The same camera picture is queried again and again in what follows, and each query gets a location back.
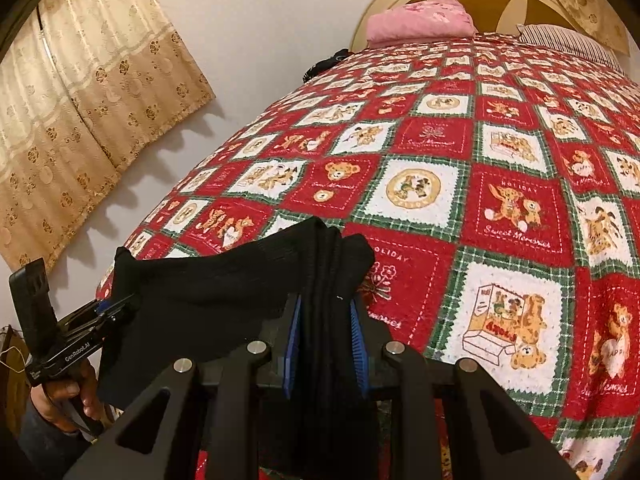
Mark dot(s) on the black pants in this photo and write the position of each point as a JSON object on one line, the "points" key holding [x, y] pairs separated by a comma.
{"points": [[225, 285]]}

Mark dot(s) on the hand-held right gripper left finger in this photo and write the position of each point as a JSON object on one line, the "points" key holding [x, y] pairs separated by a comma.
{"points": [[292, 350]]}

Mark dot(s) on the person's left forearm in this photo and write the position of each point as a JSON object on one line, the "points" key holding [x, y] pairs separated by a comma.
{"points": [[45, 442]]}

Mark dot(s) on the red bear printed blanket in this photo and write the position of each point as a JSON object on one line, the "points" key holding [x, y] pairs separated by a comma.
{"points": [[475, 185]]}

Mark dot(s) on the striped pillow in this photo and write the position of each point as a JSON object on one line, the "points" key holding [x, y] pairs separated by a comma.
{"points": [[575, 45]]}

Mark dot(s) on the pink folded cloth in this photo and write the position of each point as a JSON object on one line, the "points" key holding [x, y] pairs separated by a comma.
{"points": [[420, 21]]}

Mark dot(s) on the beige floral curtain panel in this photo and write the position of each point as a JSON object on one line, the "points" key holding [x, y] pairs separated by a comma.
{"points": [[45, 175], [135, 75]]}

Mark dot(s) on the person's left hand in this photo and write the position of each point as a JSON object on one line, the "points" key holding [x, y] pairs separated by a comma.
{"points": [[75, 390]]}

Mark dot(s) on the brown wooden furniture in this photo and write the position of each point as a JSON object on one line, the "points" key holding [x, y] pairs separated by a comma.
{"points": [[12, 385]]}

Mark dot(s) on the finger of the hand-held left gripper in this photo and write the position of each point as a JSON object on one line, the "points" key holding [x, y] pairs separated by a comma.
{"points": [[102, 305], [110, 321]]}

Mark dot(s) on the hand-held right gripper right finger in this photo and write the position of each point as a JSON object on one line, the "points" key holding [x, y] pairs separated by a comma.
{"points": [[360, 350]]}

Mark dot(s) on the black object beside bed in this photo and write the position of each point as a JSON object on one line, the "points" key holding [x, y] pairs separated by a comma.
{"points": [[325, 64]]}

